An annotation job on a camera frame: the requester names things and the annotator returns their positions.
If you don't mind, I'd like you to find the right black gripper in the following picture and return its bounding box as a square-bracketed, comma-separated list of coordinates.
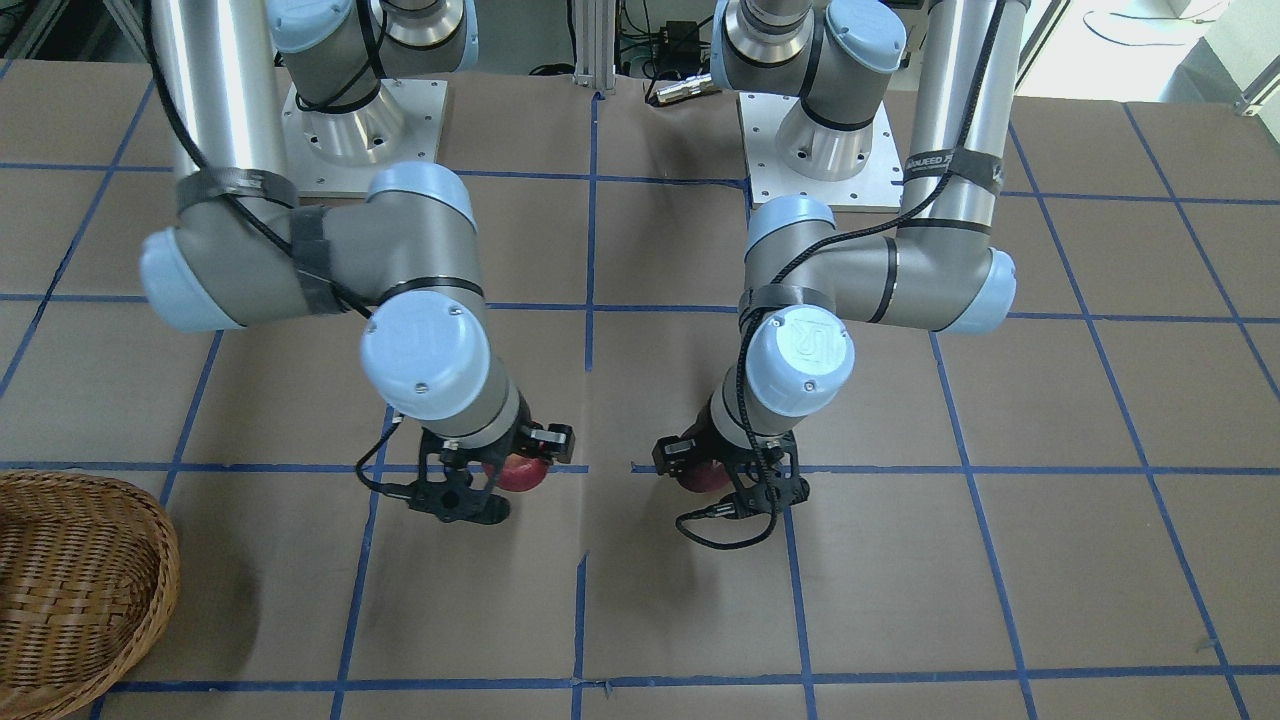
[383, 420, 575, 525]

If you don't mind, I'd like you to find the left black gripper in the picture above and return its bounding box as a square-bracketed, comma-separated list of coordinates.
[655, 425, 810, 521]

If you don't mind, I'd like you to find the red yellow apple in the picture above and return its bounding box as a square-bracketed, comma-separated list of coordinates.
[483, 454, 550, 493]

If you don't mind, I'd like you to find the dark red apple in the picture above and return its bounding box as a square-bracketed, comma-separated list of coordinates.
[673, 437, 730, 493]

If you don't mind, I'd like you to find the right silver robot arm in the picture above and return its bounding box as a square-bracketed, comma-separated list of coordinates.
[140, 1, 573, 525]

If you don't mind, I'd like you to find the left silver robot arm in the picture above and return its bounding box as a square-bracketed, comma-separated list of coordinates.
[653, 1, 1029, 529]

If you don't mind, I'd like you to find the wicker basket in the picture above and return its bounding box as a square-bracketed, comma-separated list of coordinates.
[1, 470, 180, 719]

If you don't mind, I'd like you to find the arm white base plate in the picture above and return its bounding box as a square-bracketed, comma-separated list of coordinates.
[282, 79, 449, 199]
[739, 94, 904, 211]

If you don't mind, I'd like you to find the aluminium frame post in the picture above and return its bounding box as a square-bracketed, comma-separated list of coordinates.
[571, 0, 617, 96]

